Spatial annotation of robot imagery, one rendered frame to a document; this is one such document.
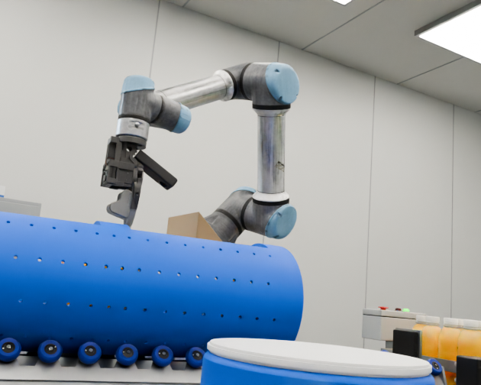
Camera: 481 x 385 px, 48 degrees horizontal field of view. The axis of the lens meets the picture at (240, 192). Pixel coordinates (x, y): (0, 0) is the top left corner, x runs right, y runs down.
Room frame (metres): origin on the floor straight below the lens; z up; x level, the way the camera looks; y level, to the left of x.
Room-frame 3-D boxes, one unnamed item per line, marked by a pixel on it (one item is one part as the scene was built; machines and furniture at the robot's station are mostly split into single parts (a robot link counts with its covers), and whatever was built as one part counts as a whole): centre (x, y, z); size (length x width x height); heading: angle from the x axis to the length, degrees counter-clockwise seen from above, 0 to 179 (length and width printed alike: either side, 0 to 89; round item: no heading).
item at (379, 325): (1.93, -0.57, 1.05); 0.20 x 0.10 x 0.10; 114
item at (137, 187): (1.21, 0.24, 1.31); 0.05 x 0.02 x 0.09; 24
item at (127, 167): (1.22, 0.27, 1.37); 0.09 x 0.08 x 0.12; 114
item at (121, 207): (1.21, 0.26, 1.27); 0.06 x 0.03 x 0.09; 114
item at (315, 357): (0.71, -0.11, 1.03); 0.28 x 0.28 x 0.01
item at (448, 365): (1.61, -0.58, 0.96); 0.40 x 0.01 x 0.03; 24
